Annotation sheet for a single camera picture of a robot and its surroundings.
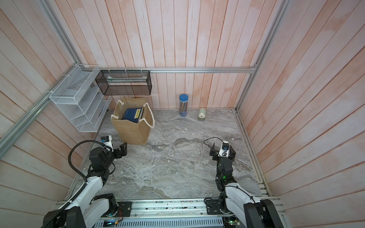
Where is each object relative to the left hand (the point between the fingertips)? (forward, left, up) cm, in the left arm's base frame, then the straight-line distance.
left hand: (120, 145), depth 86 cm
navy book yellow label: (+22, -4, +3) cm, 23 cm away
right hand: (0, -63, +2) cm, 63 cm away
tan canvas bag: (+8, -5, +2) cm, 10 cm away
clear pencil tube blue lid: (+33, -40, +5) cm, 52 cm away
